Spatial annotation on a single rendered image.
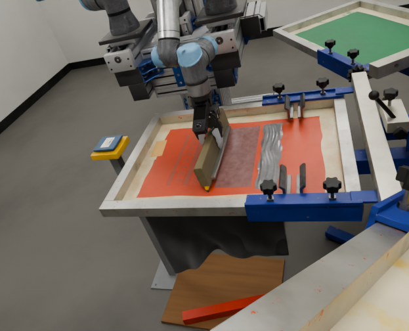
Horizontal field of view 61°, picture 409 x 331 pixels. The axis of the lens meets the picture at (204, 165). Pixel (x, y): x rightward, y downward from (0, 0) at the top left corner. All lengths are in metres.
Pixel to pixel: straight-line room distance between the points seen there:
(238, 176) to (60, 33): 5.19
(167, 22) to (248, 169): 0.55
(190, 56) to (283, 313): 0.88
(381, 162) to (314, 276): 0.72
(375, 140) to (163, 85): 1.18
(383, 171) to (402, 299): 0.60
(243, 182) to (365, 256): 0.76
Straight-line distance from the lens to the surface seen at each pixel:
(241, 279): 2.02
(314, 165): 1.15
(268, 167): 1.15
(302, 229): 2.21
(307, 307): 0.29
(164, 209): 1.07
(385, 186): 0.95
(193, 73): 1.08
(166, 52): 1.22
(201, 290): 2.04
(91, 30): 5.80
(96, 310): 2.26
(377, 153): 1.05
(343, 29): 2.13
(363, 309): 0.38
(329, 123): 1.33
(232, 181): 1.13
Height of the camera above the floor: 1.69
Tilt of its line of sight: 37 degrees down
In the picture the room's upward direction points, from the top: 17 degrees counter-clockwise
